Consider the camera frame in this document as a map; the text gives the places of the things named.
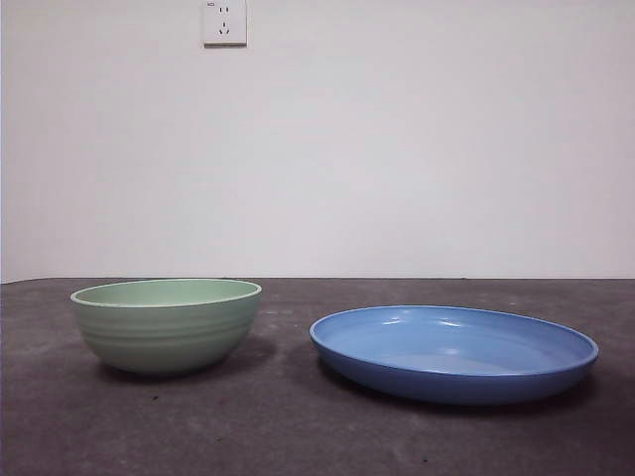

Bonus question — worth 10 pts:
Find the blue round plate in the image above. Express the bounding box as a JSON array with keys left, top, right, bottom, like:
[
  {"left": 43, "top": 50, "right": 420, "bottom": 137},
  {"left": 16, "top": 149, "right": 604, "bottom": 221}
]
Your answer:
[{"left": 309, "top": 304, "right": 600, "bottom": 407}]

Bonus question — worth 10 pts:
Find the white wall socket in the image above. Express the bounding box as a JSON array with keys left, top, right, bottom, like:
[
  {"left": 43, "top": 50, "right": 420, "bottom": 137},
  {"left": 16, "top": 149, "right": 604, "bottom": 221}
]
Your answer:
[{"left": 202, "top": 0, "right": 249, "bottom": 50}]

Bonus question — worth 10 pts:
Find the green ribbed bowl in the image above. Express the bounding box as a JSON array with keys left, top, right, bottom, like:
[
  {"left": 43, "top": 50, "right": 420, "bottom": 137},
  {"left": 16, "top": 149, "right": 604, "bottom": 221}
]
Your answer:
[{"left": 69, "top": 278, "right": 264, "bottom": 376}]

